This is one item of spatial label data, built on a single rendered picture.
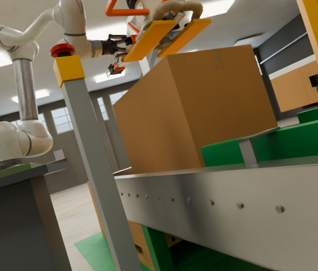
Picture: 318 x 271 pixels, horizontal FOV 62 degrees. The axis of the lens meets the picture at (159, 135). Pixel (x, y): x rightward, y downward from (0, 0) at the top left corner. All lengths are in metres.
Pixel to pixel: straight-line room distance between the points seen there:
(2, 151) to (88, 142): 0.84
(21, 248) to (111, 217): 0.80
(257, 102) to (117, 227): 0.66
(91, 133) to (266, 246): 0.51
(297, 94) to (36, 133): 2.25
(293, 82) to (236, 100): 1.86
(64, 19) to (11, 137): 0.66
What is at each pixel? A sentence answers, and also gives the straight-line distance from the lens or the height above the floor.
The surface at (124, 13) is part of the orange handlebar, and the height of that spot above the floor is 1.24.
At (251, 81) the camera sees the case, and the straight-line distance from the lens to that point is 1.07.
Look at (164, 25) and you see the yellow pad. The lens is 1.10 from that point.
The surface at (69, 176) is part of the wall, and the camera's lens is 12.77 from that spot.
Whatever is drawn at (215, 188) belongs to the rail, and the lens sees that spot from 0.58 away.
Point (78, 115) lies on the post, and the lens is 0.77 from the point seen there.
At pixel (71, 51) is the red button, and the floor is 1.02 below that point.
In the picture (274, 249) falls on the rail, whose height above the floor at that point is 0.45.
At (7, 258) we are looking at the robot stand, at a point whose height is 0.38.
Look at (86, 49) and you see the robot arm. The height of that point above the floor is 1.22.
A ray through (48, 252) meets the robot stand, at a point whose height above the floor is 0.34.
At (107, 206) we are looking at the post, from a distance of 0.77.
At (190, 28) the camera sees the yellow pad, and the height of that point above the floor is 1.11.
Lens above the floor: 0.68
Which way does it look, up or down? 2 degrees up
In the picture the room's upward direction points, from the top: 17 degrees counter-clockwise
